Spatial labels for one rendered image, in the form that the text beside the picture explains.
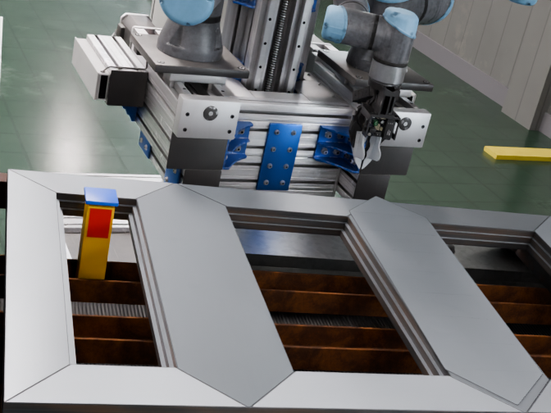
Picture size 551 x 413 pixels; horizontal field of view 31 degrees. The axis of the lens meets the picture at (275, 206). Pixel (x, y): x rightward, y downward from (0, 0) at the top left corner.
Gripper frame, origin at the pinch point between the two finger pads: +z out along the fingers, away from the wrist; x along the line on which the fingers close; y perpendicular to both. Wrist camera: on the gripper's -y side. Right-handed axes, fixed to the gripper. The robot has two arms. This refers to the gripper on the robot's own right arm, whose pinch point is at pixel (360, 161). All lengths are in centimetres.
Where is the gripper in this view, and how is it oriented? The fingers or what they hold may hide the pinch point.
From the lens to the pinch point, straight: 221.3
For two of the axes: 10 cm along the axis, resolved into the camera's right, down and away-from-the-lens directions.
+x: 9.5, 0.8, 2.9
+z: -2.0, 8.9, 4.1
